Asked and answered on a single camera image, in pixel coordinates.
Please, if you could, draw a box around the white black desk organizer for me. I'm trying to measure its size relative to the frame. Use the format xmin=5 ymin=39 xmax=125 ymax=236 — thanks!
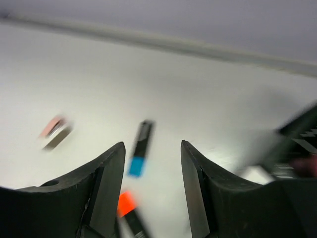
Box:
xmin=236 ymin=103 xmax=317 ymax=184

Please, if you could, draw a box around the orange cap black highlighter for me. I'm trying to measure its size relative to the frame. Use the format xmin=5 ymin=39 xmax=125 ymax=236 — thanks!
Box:
xmin=117 ymin=191 xmax=151 ymax=238

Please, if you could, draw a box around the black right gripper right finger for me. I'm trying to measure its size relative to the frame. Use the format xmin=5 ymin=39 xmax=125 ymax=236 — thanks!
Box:
xmin=181 ymin=140 xmax=317 ymax=238

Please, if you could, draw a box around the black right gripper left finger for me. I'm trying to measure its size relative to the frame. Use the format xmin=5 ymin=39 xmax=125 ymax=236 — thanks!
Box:
xmin=0 ymin=142 xmax=126 ymax=238

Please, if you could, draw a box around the pink white mini stapler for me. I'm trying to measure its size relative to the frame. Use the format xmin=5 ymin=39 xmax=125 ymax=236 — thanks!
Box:
xmin=38 ymin=115 xmax=73 ymax=150

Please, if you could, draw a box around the blue cap black highlighter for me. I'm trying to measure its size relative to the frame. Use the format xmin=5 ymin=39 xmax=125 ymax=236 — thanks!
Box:
xmin=127 ymin=119 xmax=156 ymax=178

